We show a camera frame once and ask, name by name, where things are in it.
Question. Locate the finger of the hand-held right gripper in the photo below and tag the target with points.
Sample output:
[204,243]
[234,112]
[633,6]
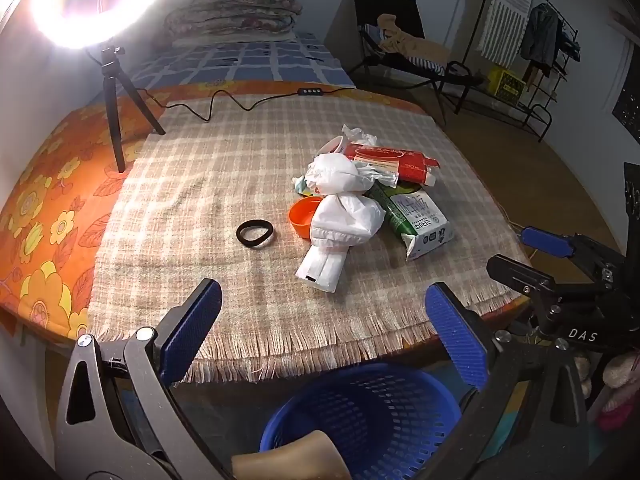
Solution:
[517,275]
[545,240]

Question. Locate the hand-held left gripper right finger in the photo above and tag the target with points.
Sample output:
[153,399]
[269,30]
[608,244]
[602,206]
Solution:
[457,340]

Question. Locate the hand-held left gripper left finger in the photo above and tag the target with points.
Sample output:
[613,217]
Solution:
[192,332]

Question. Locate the blue plastic basket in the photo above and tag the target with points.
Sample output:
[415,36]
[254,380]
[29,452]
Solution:
[380,410]

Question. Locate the white and green packet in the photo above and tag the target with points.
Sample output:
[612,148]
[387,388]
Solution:
[425,225]

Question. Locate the green snack packet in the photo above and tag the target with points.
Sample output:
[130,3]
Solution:
[392,207]

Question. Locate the white paper carton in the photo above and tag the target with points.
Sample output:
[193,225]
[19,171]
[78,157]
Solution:
[322,270]

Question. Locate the orange plastic lid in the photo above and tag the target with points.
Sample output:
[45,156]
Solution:
[300,220]

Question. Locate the white plastic bag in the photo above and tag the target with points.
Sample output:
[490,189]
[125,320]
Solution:
[345,220]
[335,172]

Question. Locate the red wipes packet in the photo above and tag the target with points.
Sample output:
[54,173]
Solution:
[395,160]

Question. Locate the small teal wrapper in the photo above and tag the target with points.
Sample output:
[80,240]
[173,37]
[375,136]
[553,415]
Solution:
[302,186]

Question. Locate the white tissue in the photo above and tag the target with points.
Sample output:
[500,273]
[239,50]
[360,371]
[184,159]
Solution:
[357,135]

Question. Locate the pink plush toy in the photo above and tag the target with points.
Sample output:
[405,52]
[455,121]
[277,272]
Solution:
[620,375]

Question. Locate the black clothes rack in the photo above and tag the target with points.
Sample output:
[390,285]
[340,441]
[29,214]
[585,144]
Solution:
[540,110]

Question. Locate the beige plaid cloth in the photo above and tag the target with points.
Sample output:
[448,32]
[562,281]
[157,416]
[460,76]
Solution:
[200,185]

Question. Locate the yellow crate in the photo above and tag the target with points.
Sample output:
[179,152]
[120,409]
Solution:
[510,87]

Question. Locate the tan rounded object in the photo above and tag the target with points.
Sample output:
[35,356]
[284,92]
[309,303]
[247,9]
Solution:
[295,460]

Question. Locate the dark hanging jacket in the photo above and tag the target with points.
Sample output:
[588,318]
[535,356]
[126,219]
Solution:
[540,35]

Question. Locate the blue striped cloth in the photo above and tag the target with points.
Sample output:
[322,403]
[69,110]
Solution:
[425,64]

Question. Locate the striped hanging towel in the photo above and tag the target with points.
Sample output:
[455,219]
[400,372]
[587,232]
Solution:
[502,20]

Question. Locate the tan garment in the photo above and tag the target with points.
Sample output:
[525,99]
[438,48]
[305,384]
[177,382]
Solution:
[410,42]

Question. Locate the black tripod stand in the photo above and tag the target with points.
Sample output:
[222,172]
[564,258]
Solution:
[111,105]

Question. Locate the blue checked bedsheet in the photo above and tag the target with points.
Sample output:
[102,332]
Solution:
[250,60]

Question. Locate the black folding chair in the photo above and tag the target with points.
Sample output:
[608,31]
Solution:
[380,0]

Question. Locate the folded floral quilt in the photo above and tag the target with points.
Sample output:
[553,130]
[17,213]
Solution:
[230,10]

